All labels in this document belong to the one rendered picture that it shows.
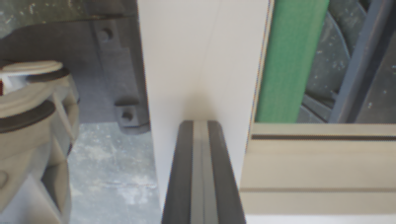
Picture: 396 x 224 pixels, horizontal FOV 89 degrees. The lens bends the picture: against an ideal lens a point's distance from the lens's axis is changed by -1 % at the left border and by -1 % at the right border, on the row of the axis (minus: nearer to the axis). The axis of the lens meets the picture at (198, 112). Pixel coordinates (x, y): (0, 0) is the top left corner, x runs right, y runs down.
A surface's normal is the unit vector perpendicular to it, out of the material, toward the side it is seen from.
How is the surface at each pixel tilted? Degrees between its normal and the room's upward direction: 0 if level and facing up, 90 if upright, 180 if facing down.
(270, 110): 0
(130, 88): 0
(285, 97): 0
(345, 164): 90
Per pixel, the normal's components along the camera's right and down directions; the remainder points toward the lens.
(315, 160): 0.02, -0.88
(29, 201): 0.18, 0.46
